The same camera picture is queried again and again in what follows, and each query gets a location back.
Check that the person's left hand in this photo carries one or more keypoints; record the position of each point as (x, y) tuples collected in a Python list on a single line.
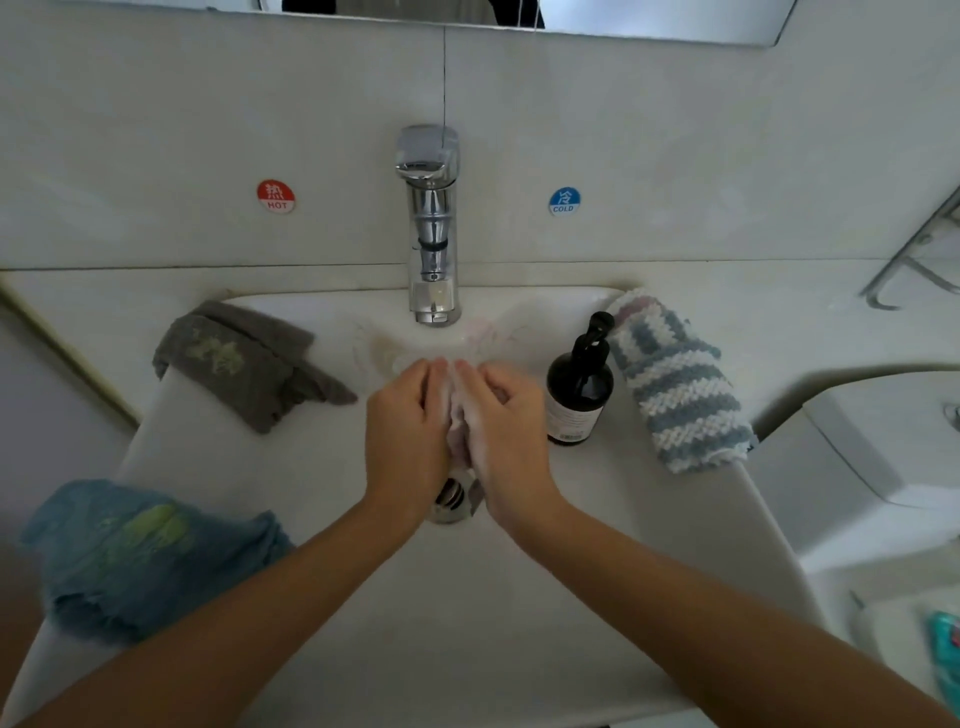
[(408, 443)]

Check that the person's right hand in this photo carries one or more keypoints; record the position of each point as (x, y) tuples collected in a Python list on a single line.
[(510, 450)]

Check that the brown cloth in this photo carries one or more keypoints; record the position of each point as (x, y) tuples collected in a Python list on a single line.
[(459, 435)]

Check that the white ceramic sink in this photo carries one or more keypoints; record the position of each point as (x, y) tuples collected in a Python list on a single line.
[(495, 623)]

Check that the pink white striped cloth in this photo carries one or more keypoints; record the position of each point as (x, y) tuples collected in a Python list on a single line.
[(630, 300)]

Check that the blue stained cloth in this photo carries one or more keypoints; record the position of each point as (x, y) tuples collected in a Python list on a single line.
[(135, 563)]

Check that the person's right forearm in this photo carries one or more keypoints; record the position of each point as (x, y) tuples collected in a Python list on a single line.
[(735, 638)]

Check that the person's left forearm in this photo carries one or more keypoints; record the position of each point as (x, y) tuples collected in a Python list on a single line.
[(195, 638)]

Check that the metal sink drain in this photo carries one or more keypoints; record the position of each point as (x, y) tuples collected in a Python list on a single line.
[(455, 498)]

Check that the black pump soap bottle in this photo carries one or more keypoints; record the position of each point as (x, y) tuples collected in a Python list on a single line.
[(579, 398)]

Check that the chrome faucet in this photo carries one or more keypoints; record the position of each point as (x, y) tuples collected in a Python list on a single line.
[(432, 225)]

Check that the blue round sticker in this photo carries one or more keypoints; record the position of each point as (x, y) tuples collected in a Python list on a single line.
[(564, 200)]

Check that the red round sticker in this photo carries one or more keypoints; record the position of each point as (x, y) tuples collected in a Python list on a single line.
[(275, 195)]

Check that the white toilet tank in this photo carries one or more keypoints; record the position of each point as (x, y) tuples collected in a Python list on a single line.
[(870, 473)]

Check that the white toilet lid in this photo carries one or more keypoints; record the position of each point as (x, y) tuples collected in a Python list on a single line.
[(900, 653)]

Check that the chrome flush button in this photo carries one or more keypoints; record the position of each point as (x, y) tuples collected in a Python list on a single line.
[(953, 416)]

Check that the teal tube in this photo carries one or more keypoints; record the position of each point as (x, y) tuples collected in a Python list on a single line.
[(945, 657)]

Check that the metal wall shelf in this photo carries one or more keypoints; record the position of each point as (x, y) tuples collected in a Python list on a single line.
[(908, 263)]

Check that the wall mirror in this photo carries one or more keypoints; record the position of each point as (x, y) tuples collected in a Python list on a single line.
[(660, 15)]

